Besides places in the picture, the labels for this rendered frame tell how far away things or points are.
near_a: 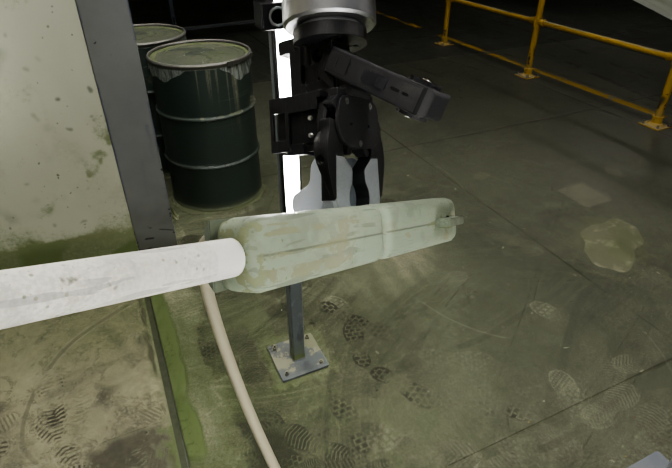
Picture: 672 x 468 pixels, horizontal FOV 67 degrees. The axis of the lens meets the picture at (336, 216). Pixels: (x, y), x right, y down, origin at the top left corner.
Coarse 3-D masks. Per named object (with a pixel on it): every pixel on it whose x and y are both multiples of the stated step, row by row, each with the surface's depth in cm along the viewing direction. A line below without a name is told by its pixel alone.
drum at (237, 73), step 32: (160, 64) 264; (224, 64) 266; (160, 96) 277; (192, 96) 269; (224, 96) 275; (192, 128) 279; (224, 128) 283; (192, 160) 290; (224, 160) 292; (256, 160) 314; (192, 192) 302; (224, 192) 303; (256, 192) 322
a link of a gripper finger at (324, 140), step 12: (324, 120) 44; (324, 132) 44; (336, 132) 45; (324, 144) 44; (336, 144) 45; (324, 156) 44; (324, 168) 44; (324, 180) 45; (324, 192) 45; (336, 192) 45
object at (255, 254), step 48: (240, 240) 31; (288, 240) 33; (336, 240) 37; (384, 240) 43; (432, 240) 50; (0, 288) 20; (48, 288) 21; (96, 288) 23; (144, 288) 25; (240, 288) 32
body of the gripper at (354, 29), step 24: (312, 24) 46; (336, 24) 45; (360, 24) 47; (288, 48) 50; (312, 48) 48; (360, 48) 50; (312, 72) 49; (288, 96) 48; (312, 96) 46; (336, 96) 45; (360, 96) 47; (288, 120) 48; (312, 120) 47; (336, 120) 45; (360, 120) 48; (288, 144) 48; (312, 144) 47; (360, 144) 47
